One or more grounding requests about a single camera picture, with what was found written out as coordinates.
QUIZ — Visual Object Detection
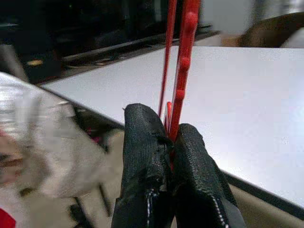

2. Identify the white table with black legs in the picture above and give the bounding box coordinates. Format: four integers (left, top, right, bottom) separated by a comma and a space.
41, 45, 304, 214

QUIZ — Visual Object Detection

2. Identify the red plastic hanger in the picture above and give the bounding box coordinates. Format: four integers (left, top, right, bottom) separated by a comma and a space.
158, 0, 202, 171

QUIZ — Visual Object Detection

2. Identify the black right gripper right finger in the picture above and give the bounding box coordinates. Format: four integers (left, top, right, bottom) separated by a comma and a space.
171, 123, 247, 228

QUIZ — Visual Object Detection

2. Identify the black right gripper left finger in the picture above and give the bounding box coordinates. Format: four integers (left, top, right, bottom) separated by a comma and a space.
111, 103, 178, 228

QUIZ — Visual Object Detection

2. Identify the off-white jacket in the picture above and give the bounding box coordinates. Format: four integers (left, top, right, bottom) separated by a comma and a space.
0, 71, 125, 228

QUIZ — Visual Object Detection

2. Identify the black media console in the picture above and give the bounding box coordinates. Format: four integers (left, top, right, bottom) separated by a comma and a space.
0, 0, 214, 84

